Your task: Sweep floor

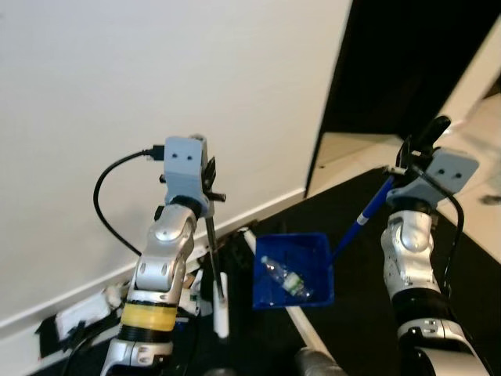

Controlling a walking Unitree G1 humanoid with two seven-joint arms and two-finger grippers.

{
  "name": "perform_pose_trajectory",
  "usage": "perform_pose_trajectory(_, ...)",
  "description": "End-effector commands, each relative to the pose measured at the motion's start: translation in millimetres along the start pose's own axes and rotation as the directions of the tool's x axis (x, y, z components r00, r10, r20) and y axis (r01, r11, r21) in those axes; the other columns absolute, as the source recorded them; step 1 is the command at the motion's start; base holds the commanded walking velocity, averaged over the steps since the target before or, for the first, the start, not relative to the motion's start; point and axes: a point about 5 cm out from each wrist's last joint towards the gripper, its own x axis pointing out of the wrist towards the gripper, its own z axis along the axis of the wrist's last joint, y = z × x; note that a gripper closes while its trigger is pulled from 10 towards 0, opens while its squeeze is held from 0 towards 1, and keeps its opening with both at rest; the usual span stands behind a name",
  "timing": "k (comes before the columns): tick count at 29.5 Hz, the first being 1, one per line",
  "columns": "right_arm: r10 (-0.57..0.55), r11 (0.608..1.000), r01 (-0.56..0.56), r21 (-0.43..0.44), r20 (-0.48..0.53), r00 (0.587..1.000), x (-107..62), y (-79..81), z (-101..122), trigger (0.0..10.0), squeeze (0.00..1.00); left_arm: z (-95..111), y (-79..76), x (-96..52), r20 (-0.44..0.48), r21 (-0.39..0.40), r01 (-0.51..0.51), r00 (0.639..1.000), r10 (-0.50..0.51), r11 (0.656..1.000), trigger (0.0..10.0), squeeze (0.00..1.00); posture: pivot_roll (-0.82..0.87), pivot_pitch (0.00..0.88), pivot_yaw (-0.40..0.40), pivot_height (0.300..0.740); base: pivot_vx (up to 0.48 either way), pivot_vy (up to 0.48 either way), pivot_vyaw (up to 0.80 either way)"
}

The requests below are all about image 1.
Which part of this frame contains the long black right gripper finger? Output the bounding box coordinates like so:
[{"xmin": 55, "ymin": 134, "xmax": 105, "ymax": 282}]
[{"xmin": 413, "ymin": 116, "xmax": 452, "ymax": 151}]

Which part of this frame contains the clear plastic bottle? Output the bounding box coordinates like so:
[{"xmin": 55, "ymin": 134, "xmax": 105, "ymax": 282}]
[{"xmin": 260, "ymin": 255, "xmax": 315, "ymax": 301}]

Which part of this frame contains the blue long-handled dustpan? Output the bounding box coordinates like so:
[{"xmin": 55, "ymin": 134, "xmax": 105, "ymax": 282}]
[{"xmin": 252, "ymin": 174, "xmax": 398, "ymax": 311}]

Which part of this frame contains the white floor strip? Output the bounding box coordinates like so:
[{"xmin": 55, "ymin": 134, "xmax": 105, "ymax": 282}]
[{"xmin": 241, "ymin": 226, "xmax": 331, "ymax": 357}]

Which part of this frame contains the white power strip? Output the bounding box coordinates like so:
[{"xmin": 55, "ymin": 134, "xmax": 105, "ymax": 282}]
[{"xmin": 35, "ymin": 287, "xmax": 128, "ymax": 345}]

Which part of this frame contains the grey right robot leg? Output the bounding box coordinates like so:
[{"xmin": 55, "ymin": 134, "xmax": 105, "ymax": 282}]
[{"xmin": 294, "ymin": 348, "xmax": 347, "ymax": 376}]

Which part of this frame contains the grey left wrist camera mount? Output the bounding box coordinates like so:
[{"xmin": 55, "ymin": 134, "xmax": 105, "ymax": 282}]
[{"xmin": 161, "ymin": 135, "xmax": 217, "ymax": 217}]

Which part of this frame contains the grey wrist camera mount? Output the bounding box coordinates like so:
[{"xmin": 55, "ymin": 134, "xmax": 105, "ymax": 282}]
[
  {"xmin": 388, "ymin": 149, "xmax": 481, "ymax": 210},
  {"xmin": 161, "ymin": 135, "xmax": 217, "ymax": 217}
]

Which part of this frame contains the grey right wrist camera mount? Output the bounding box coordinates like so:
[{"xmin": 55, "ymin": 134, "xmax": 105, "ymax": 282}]
[{"xmin": 388, "ymin": 149, "xmax": 481, "ymax": 210}]

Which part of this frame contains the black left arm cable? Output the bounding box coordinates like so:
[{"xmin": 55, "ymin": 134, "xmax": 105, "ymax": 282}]
[{"xmin": 93, "ymin": 147, "xmax": 166, "ymax": 256}]

